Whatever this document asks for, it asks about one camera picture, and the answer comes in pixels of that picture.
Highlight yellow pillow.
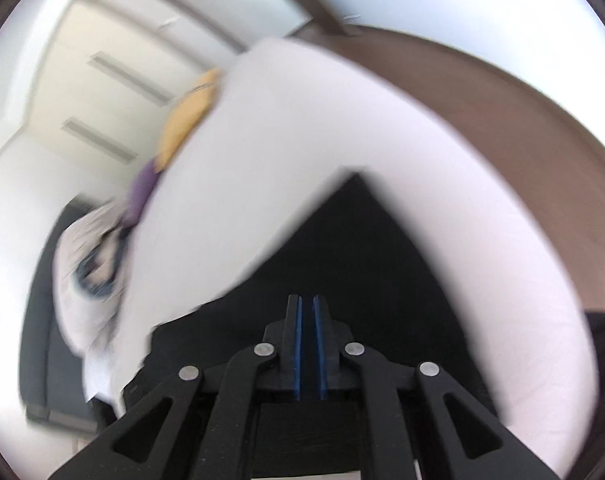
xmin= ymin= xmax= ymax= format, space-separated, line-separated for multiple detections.
xmin=155 ymin=67 xmax=220 ymax=171

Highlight purple cloth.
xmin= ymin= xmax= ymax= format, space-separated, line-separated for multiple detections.
xmin=122 ymin=157 xmax=166 ymax=228

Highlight white bed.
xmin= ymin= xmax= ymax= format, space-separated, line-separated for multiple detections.
xmin=85 ymin=37 xmax=601 ymax=478

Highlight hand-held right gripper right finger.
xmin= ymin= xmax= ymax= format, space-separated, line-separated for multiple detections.
xmin=311 ymin=295 xmax=563 ymax=480

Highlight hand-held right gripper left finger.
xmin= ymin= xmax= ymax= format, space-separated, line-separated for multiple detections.
xmin=52 ymin=295 xmax=303 ymax=480

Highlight white wardrobe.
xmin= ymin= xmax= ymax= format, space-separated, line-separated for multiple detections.
xmin=22 ymin=0 xmax=313 ymax=161

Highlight dark headboard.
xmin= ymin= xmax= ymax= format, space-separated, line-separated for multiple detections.
xmin=20 ymin=195 xmax=103 ymax=428

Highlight white patterned pillow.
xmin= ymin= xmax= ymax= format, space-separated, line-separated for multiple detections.
xmin=51 ymin=200 xmax=133 ymax=361

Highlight black pants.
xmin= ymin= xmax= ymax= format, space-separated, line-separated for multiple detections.
xmin=122 ymin=172 xmax=498 ymax=478

